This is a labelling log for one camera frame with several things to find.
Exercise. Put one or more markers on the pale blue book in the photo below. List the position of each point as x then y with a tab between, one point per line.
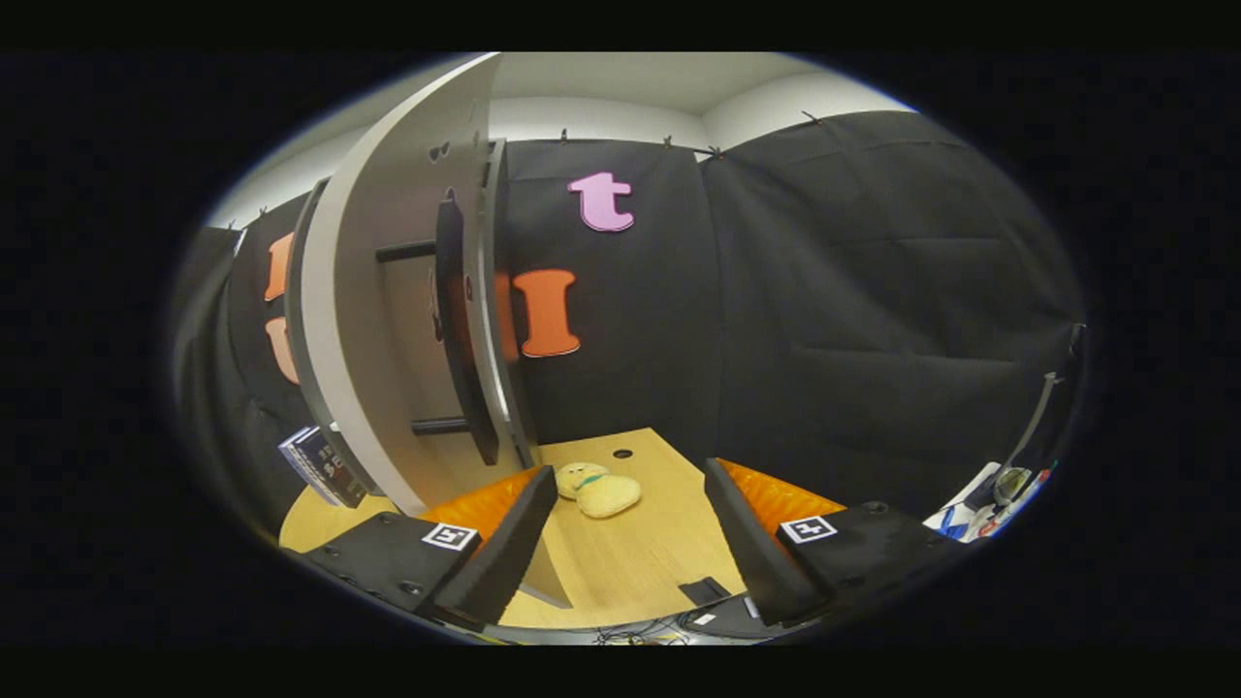
287	448
297	454

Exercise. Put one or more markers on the black backdrop cloth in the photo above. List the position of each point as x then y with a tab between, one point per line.
824	339

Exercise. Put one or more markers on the yellow plush toy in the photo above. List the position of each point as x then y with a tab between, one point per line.
606	494

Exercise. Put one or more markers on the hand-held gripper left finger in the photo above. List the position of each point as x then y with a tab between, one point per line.
509	553

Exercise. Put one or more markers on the dark grey cabinet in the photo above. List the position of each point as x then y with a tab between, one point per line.
509	417

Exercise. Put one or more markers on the thin grey stand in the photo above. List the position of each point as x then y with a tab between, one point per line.
1035	417

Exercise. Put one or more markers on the dark blue book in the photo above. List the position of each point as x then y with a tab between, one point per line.
334	470

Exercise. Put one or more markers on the white cabinet door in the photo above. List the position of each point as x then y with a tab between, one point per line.
407	339

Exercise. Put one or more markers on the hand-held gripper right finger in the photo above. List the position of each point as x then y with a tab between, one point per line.
751	553

